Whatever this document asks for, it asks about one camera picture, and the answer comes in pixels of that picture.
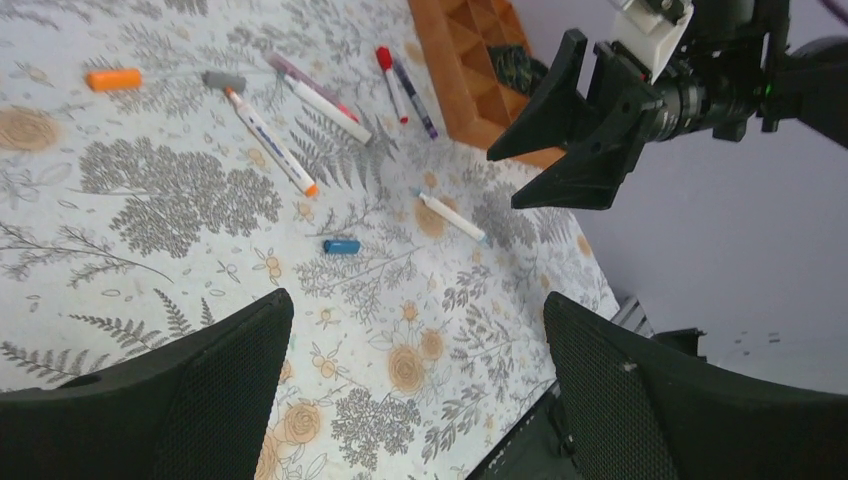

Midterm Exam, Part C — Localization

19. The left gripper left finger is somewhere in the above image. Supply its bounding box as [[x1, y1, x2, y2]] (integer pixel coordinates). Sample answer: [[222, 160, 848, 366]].
[[1, 288, 294, 479]]

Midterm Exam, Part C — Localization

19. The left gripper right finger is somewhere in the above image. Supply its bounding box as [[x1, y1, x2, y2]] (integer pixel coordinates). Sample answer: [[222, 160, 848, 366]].
[[543, 292, 847, 479]]

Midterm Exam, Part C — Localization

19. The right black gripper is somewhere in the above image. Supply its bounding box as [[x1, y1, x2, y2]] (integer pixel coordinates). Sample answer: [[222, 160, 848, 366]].
[[487, 29, 663, 210]]

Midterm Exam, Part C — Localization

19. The purple pen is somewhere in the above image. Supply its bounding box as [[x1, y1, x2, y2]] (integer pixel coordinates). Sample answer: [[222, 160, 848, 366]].
[[393, 59, 438, 140]]

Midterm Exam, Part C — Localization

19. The white pen blue tip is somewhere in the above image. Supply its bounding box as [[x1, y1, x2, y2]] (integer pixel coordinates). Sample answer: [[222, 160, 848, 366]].
[[412, 189, 489, 245]]

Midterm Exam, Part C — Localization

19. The blue pen cap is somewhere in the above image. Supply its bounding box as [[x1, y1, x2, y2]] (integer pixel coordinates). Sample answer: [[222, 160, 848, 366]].
[[323, 239, 361, 255]]

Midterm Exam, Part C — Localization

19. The white pen red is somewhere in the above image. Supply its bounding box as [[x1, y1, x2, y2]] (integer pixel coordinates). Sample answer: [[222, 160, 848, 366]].
[[375, 46, 409, 125]]

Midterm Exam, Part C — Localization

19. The white pen orange tip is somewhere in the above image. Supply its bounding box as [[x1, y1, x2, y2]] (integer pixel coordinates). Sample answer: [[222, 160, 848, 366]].
[[200, 70, 319, 198]]

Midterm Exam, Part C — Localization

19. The orange pen cap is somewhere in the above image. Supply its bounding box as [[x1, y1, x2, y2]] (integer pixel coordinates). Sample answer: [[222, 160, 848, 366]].
[[85, 68, 143, 92]]

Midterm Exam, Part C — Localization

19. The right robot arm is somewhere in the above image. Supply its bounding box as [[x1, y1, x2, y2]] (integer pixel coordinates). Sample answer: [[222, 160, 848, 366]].
[[487, 1, 847, 210]]

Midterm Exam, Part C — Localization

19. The pink red pen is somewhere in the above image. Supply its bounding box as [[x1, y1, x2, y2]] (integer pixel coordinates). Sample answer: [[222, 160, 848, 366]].
[[263, 50, 372, 144]]

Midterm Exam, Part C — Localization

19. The orange compartment tray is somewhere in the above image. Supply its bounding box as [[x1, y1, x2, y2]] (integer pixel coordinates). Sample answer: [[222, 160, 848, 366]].
[[408, 0, 529, 150]]

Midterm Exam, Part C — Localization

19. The floral table mat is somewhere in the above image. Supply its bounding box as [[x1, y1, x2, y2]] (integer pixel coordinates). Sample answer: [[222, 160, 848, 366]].
[[1, 1, 618, 479]]

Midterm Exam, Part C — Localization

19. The black cable coil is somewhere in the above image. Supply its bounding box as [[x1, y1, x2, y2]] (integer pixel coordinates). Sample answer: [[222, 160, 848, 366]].
[[488, 44, 548, 94]]

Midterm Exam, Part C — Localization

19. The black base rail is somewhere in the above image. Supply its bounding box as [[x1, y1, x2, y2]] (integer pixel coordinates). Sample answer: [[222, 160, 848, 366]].
[[468, 383, 580, 480]]

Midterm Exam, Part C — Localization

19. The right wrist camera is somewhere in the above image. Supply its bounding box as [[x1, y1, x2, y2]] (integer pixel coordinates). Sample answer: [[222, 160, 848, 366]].
[[611, 0, 695, 84]]

